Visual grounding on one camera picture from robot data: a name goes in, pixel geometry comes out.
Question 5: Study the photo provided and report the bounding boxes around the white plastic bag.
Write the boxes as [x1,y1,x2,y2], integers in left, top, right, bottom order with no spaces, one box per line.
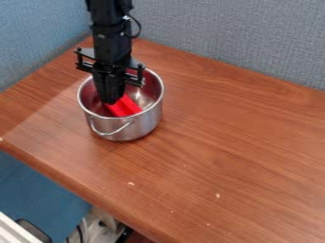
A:
[63,207,126,243]

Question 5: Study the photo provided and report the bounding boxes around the silver metal pot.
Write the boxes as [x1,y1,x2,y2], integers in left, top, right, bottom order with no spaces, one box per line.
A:
[77,69,164,141]

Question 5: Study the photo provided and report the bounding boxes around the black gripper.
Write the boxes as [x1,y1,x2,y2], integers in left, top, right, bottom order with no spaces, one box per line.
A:
[75,23,144,103]

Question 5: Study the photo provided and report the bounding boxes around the black floor object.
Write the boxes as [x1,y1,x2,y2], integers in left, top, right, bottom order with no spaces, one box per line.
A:
[16,218,52,243]

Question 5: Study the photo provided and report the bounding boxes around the white radiator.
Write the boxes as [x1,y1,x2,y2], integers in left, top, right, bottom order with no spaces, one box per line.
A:
[0,212,41,243]

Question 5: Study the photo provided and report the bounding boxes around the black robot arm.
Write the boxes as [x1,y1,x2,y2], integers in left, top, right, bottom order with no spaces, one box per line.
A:
[75,0,144,104]

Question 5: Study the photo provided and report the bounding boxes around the red block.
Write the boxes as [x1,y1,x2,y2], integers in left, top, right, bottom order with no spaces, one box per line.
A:
[104,94,142,117]

